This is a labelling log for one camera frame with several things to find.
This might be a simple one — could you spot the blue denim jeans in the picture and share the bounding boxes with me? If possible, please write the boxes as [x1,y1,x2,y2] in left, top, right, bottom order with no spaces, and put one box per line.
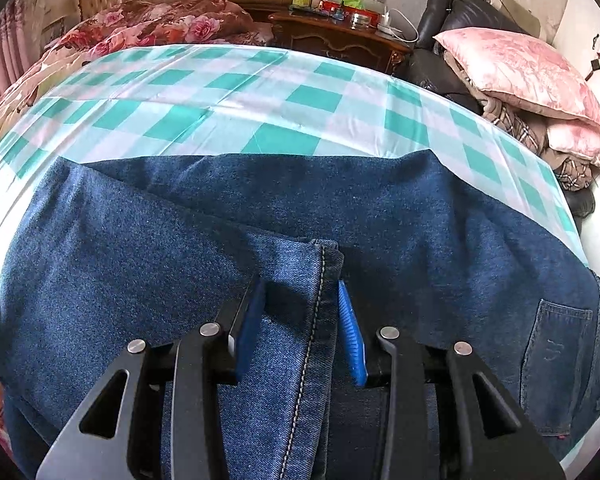
[0,151,600,479]

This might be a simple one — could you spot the brown plaid folded blanket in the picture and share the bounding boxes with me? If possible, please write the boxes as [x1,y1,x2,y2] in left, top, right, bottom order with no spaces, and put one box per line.
[443,51,593,192]

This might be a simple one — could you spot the small pink satin pillow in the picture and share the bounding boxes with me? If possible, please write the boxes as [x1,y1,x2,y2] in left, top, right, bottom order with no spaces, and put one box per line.
[546,119,600,169]

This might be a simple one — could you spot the teal white checkered sheet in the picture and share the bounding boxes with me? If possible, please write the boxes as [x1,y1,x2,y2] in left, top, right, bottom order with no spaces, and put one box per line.
[0,46,583,256]

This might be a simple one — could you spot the large pink satin pillow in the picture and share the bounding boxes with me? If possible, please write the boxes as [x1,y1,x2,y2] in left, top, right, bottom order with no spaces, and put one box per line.
[434,27,600,127]

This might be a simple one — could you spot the red floral quilt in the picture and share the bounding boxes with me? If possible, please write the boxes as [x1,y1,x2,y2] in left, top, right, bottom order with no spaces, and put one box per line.
[0,0,274,456]

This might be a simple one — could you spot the pink curtain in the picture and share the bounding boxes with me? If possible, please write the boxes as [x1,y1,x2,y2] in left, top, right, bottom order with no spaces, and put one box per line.
[0,0,32,96]

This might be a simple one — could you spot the round silver tin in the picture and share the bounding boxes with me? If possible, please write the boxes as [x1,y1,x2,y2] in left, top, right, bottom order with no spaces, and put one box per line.
[350,12,372,30]

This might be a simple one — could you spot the dark wooden nightstand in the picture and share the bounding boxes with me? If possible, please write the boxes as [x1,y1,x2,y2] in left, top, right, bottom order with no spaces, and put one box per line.
[268,11,413,75]

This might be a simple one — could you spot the black leather armchair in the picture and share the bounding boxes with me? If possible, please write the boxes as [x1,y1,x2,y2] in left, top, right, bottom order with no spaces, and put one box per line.
[398,0,600,220]

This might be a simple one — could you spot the green plastic bag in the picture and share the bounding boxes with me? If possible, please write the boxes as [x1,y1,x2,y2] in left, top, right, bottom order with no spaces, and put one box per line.
[340,0,365,10]

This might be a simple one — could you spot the red box on nightstand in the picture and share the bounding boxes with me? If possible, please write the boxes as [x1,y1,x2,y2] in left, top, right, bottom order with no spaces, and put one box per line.
[317,0,380,27]

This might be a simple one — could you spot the white power strip with cable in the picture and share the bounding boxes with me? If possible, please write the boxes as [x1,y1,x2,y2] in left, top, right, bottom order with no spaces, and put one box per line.
[377,6,419,44]

